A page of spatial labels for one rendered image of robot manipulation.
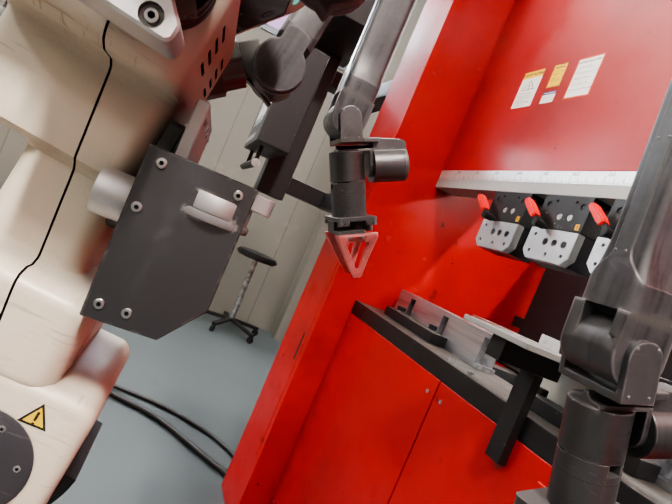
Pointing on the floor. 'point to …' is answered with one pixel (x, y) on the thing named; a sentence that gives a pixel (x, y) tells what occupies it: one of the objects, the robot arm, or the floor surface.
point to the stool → (243, 294)
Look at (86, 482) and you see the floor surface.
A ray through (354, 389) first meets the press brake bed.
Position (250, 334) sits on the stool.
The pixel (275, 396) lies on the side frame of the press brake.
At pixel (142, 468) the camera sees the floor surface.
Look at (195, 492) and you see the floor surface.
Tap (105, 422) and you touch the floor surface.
